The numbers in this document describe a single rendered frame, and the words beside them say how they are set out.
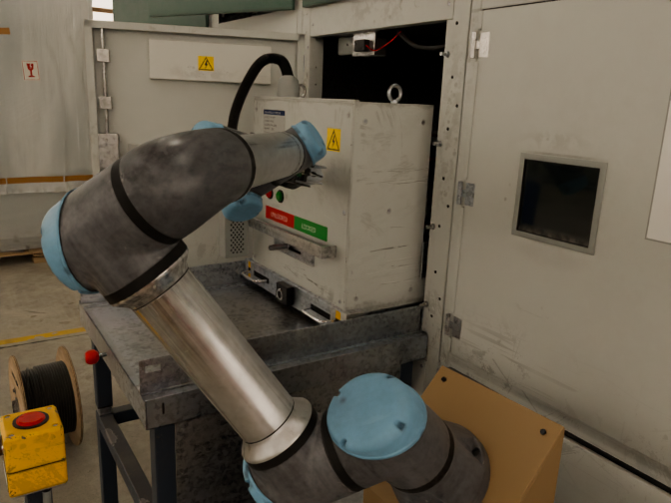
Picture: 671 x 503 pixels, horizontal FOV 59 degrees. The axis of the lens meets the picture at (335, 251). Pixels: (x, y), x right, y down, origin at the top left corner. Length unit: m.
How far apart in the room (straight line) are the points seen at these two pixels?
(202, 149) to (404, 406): 0.40
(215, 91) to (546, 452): 1.39
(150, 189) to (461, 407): 0.60
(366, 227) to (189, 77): 0.78
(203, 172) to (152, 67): 1.21
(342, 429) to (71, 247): 0.39
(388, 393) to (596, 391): 0.49
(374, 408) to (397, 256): 0.69
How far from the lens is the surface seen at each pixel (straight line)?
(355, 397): 0.80
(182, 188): 0.67
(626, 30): 1.10
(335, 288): 1.39
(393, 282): 1.43
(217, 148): 0.70
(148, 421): 1.18
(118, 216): 0.69
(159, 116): 1.89
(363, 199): 1.32
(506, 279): 1.24
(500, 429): 0.96
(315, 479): 0.83
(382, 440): 0.76
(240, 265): 1.80
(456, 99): 1.35
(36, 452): 1.03
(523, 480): 0.92
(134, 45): 1.90
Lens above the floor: 1.39
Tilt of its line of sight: 14 degrees down
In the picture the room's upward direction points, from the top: 2 degrees clockwise
